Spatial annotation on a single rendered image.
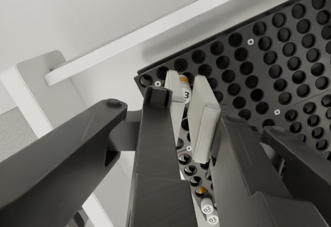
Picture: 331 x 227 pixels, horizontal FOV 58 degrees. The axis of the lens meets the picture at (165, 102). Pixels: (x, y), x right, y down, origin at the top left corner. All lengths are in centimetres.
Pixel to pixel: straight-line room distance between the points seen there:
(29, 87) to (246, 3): 23
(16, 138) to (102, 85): 112
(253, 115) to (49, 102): 20
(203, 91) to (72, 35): 30
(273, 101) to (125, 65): 16
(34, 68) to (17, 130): 113
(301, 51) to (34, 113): 24
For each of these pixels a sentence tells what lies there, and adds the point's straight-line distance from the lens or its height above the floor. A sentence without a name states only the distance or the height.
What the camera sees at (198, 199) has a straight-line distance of 34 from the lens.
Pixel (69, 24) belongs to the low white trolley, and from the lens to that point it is 44.
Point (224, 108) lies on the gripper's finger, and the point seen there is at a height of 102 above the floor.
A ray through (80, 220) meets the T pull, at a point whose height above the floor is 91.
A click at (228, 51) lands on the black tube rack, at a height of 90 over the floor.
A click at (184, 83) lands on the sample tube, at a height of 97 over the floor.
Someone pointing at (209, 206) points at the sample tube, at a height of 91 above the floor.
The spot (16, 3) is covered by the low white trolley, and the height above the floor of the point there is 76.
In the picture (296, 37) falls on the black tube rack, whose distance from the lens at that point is 30.
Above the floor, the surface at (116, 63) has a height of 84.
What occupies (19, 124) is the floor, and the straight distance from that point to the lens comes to 142.
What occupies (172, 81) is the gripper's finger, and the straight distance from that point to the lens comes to 17.
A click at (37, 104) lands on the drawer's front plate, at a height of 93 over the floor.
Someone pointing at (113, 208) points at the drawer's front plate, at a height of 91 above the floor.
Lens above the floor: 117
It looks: 73 degrees down
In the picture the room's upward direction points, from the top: 177 degrees counter-clockwise
